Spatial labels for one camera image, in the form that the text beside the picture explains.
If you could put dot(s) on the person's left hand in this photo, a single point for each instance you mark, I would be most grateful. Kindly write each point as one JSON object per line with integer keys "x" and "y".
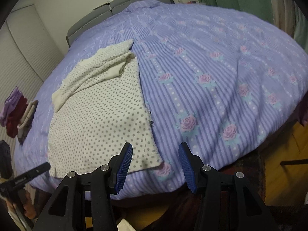
{"x": 28, "y": 204}

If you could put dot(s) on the white louvered wardrobe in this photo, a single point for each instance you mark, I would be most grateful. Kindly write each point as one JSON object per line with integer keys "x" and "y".
{"x": 24, "y": 53}

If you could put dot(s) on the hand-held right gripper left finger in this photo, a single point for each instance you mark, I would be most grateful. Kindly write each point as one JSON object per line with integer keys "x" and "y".
{"x": 124, "y": 166}

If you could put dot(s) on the folded dark red garment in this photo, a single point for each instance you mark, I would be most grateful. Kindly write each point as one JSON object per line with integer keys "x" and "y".
{"x": 14, "y": 122}

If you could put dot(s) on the purple floral striped bedspread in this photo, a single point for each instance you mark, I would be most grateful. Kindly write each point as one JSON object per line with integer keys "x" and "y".
{"x": 216, "y": 65}

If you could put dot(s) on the folded cream pink garment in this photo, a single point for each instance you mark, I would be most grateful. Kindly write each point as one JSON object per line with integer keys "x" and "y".
{"x": 27, "y": 115}

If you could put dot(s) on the white cloth on floor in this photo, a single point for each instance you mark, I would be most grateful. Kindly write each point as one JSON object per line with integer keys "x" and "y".
{"x": 124, "y": 225}

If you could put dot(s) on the dark metal bar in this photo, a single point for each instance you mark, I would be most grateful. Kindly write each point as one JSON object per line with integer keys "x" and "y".
{"x": 294, "y": 163}

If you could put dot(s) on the white polka dot shirt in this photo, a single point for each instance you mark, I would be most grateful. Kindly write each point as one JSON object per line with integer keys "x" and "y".
{"x": 103, "y": 115}

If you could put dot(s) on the folded lilac garment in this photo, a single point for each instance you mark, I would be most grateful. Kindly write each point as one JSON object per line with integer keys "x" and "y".
{"x": 12, "y": 101}

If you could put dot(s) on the folded brown garment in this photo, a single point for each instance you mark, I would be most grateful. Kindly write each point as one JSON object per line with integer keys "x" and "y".
{"x": 24, "y": 137}

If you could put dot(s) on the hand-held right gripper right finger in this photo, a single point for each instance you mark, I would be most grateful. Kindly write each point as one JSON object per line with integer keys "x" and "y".
{"x": 189, "y": 170}

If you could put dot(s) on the grey padded headboard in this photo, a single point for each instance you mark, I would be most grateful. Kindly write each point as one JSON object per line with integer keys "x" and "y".
{"x": 134, "y": 0}

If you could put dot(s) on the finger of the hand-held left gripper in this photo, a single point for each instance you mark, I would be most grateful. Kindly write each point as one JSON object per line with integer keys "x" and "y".
{"x": 36, "y": 170}
{"x": 5, "y": 157}

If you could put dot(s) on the beige curtain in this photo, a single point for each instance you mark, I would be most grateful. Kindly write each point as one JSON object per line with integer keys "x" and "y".
{"x": 281, "y": 7}

